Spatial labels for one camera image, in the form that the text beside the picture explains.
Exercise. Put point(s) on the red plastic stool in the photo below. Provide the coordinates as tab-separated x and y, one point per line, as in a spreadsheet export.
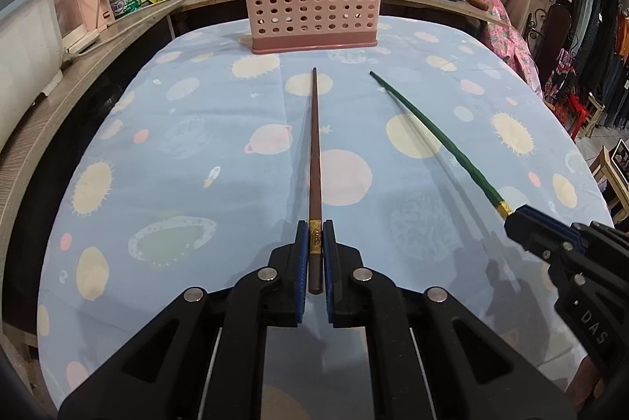
584	115

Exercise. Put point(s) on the hanging clothes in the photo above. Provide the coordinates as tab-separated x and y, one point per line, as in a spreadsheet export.
604	17

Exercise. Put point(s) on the brown chopstick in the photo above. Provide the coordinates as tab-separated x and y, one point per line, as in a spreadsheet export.
313	155

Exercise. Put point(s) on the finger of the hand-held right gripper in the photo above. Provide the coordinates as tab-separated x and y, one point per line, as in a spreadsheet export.
533	236
604	236

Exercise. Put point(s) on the blue planet print tablecloth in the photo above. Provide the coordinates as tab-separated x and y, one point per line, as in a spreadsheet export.
196	204

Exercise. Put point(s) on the pink floral cloth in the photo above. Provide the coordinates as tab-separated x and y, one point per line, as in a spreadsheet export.
511	37

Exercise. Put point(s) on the white plastic tub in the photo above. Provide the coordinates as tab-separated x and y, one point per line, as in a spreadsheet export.
27	56

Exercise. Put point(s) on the black metal chair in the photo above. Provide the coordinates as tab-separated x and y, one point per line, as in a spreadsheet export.
553	37

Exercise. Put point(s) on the pink perforated utensil holder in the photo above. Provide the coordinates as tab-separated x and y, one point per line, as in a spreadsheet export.
314	44

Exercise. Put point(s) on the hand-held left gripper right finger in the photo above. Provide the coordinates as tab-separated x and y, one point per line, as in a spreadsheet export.
328	272

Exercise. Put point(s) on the green chopstick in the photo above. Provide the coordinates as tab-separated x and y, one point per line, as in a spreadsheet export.
481	182

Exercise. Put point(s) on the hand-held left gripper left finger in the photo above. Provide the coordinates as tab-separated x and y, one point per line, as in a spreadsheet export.
303	272

